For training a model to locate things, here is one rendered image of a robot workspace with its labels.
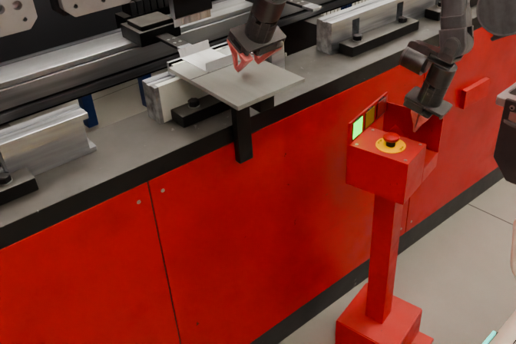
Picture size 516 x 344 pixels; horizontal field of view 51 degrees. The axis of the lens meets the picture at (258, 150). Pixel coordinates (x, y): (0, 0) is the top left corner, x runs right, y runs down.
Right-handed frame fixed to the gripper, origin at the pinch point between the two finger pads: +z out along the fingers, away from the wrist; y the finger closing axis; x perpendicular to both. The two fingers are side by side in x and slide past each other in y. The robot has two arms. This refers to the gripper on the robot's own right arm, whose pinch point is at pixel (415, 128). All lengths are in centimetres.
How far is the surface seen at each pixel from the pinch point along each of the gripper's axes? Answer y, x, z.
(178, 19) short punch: 51, 34, -19
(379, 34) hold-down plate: 26.1, -24.7, -5.5
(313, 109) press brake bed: 24.0, 10.6, 2.8
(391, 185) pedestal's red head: -3.6, 15.7, 6.6
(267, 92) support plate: 22.6, 37.7, -16.9
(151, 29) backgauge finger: 66, 29, -7
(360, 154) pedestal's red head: 6.4, 15.7, 3.5
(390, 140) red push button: 1.8, 12.2, -2.0
